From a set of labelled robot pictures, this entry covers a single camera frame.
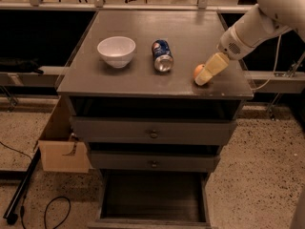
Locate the grey wooden drawer cabinet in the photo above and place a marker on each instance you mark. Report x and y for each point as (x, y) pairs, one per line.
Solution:
(93, 88)

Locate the metal frame railing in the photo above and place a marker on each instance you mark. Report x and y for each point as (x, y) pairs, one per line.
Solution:
(127, 0)

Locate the orange fruit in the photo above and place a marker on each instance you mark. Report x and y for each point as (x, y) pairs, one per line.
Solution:
(197, 70)

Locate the black floor rail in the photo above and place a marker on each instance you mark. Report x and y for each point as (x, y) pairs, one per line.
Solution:
(23, 177)

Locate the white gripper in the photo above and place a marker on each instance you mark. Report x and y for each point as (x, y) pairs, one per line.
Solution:
(231, 46)

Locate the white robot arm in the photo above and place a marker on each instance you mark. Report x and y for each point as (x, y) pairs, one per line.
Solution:
(265, 20)

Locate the blue soda can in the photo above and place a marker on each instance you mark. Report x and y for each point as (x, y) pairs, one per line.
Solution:
(162, 56)

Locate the grey middle drawer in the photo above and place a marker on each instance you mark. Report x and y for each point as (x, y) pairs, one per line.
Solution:
(152, 162)

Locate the white bowl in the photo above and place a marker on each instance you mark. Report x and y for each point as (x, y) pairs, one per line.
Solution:
(117, 51)

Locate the grey open bottom drawer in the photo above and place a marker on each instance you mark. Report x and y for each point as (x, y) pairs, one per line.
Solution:
(152, 200)

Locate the cardboard box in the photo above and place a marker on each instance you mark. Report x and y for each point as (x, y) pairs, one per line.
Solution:
(61, 151)

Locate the grey top drawer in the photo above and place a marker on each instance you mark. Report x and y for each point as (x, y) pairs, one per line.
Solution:
(122, 130)

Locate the black bag on ledge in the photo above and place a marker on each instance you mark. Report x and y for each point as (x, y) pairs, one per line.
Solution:
(18, 65)

